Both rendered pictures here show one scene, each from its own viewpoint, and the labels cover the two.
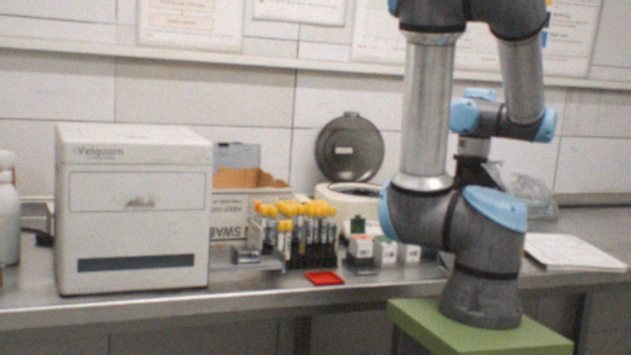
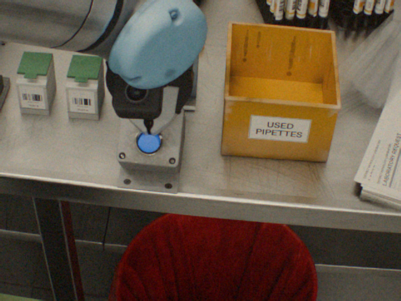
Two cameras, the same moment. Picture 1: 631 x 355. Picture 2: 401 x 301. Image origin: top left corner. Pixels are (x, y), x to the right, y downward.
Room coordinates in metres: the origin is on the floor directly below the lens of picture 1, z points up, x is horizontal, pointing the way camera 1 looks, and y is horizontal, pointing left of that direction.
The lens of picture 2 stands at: (1.04, -0.68, 1.65)
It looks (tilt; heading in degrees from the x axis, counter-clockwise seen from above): 50 degrees down; 26
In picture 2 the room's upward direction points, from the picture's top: 4 degrees clockwise
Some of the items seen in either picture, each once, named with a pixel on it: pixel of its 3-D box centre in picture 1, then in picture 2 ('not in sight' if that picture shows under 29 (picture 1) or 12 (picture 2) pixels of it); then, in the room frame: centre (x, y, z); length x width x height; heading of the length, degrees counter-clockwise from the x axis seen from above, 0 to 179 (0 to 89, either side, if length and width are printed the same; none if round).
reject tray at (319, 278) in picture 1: (323, 278); not in sight; (1.44, -0.03, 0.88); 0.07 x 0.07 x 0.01; 24
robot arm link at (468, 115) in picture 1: (473, 116); not in sight; (1.48, -0.32, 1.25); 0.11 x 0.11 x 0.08; 64
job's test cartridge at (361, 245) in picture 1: (360, 249); not in sight; (1.54, -0.11, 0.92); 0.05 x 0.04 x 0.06; 22
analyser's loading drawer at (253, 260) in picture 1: (235, 258); not in sight; (1.40, 0.16, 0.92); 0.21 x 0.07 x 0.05; 114
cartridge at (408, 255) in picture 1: (408, 249); (85, 86); (1.62, -0.23, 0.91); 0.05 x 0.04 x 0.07; 24
